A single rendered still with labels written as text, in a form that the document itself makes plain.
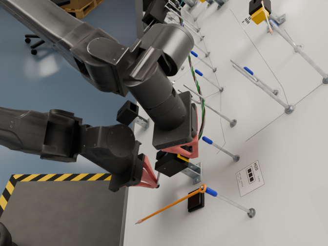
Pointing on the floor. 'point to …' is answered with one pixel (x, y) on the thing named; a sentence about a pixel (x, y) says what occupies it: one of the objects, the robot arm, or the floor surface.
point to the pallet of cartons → (79, 6)
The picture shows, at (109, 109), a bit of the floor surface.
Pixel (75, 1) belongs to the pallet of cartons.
